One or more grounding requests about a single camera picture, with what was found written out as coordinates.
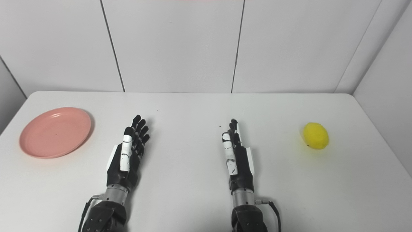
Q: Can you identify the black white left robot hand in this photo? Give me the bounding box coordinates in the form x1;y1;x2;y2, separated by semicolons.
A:
107;115;150;190

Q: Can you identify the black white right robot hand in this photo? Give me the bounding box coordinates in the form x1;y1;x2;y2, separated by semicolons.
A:
221;119;255;195

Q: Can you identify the pink round plate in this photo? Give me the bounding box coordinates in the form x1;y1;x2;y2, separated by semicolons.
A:
19;107;92;159

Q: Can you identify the yellow lemon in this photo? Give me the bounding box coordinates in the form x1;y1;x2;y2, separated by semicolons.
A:
302;122;330;150

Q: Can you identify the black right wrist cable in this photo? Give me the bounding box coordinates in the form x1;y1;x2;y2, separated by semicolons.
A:
255;199;282;232

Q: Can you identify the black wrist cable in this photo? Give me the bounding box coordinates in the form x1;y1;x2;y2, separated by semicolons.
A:
255;199;282;232
78;194;105;232

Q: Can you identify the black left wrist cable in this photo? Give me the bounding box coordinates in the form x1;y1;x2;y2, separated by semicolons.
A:
78;194;105;232

